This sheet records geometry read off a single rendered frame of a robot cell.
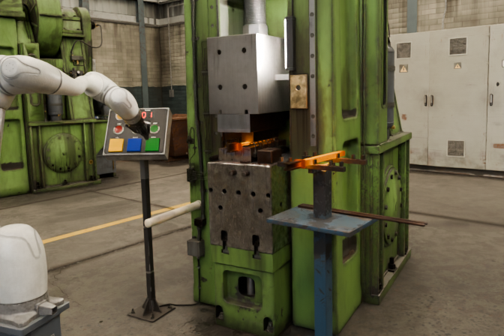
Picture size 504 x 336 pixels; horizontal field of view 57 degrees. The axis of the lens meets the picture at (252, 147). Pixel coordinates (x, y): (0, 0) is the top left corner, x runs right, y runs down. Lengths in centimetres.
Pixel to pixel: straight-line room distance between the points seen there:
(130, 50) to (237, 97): 939
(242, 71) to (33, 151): 477
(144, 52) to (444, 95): 729
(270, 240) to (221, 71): 90
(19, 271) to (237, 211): 118
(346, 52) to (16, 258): 192
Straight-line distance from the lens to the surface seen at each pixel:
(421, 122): 754
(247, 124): 239
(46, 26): 698
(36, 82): 170
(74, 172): 709
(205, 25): 271
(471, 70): 732
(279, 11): 287
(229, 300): 268
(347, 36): 272
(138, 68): 1182
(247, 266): 250
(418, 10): 833
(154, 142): 256
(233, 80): 243
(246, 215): 241
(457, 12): 812
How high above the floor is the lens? 128
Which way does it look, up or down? 7 degrees down
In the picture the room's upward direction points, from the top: 1 degrees counter-clockwise
